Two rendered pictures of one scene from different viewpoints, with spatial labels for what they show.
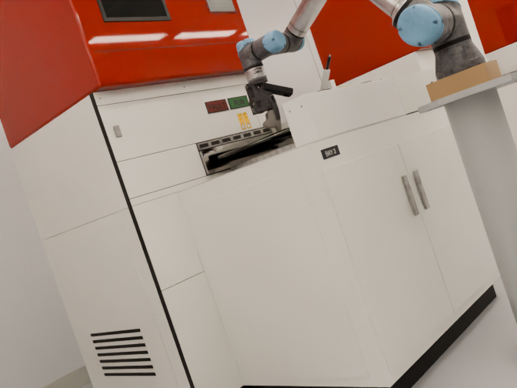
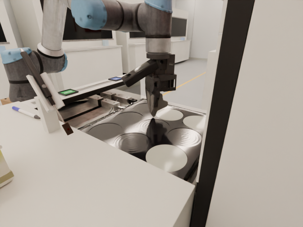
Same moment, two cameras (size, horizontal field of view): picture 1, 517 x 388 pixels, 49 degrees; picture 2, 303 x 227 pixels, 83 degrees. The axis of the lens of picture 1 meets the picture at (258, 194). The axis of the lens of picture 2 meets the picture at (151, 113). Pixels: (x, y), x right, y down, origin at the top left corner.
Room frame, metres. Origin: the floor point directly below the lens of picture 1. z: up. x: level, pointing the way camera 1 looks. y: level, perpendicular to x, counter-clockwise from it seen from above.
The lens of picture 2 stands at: (2.68, -0.24, 1.17)
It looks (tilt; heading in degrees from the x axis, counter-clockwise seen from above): 25 degrees down; 171
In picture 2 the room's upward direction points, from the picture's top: straight up
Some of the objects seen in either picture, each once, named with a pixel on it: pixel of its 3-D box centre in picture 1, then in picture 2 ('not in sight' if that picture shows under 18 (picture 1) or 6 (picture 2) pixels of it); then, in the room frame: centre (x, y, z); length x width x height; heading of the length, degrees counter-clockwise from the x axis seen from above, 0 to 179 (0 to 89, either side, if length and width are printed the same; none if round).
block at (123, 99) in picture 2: not in sight; (123, 98); (1.92, -0.25, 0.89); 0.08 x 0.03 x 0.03; 47
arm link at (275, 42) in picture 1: (271, 44); (127, 17); (2.08, -0.22, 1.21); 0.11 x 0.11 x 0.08; 47
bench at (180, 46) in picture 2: not in sight; (171, 37); (-4.88, 1.81, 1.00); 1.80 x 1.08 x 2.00; 137
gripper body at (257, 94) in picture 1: (261, 96); (159, 73); (2.14, -0.13, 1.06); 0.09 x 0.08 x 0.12; 104
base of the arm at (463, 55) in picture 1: (456, 57); (26, 88); (1.78, -0.72, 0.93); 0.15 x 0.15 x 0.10
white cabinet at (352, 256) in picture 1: (355, 245); not in sight; (2.19, -0.29, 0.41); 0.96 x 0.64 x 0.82; 137
